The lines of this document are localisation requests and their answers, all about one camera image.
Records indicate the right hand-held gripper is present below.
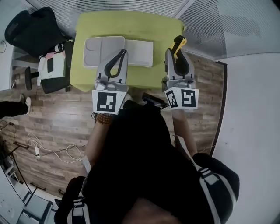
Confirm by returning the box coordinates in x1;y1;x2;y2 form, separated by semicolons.
162;48;200;109

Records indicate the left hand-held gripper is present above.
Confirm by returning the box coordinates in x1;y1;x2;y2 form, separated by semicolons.
91;49;130;116

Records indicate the yellow black handled tool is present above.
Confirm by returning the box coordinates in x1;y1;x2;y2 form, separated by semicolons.
170;35;188;58

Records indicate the white box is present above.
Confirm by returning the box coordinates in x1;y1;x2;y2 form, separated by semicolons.
123;39;154;69
38;52;67;81

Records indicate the person's left forearm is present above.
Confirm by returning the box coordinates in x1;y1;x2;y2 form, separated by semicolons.
84;113;113;167

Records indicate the person's right forearm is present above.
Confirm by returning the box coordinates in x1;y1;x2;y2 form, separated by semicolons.
171;108;198;157

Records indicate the grey divided tray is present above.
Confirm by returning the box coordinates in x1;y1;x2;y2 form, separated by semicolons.
83;35;126;69

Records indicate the black chest device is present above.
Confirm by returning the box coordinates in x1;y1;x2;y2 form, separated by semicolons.
142;92;172;109

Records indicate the green tablecloth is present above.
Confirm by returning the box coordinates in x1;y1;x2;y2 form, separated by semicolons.
69;10;187;93

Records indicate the black floor strip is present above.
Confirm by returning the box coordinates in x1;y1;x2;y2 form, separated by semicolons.
209;61;228;156

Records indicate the white flat box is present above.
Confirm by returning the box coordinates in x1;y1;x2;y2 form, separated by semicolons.
38;52;67;81

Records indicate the glass partition with blinds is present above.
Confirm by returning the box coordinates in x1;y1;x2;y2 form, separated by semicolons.
25;0;280;62

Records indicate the black phone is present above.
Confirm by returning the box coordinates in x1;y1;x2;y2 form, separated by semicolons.
46;57;54;74

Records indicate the pink paper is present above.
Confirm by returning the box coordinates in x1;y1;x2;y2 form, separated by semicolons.
44;51;66;59

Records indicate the person's black clothing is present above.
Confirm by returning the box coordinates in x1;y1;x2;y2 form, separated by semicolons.
54;99;240;224

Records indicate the black mesh office chair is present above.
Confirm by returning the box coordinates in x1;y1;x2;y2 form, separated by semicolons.
4;7;75;95

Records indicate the white desk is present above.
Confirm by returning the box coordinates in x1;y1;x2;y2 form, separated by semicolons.
0;40;14;91

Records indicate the brown bead bracelet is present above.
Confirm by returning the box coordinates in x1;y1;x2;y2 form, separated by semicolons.
94;113;113;126

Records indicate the white power strip with cable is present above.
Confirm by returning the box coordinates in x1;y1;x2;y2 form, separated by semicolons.
27;132;85;164

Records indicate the black cable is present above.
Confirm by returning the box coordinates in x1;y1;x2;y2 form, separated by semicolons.
39;143;88;156

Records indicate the person's left shoulder strap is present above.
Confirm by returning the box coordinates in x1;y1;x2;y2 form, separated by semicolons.
66;157;92;224

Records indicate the metal frame cart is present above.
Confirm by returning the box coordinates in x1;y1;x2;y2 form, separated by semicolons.
16;189;53;224

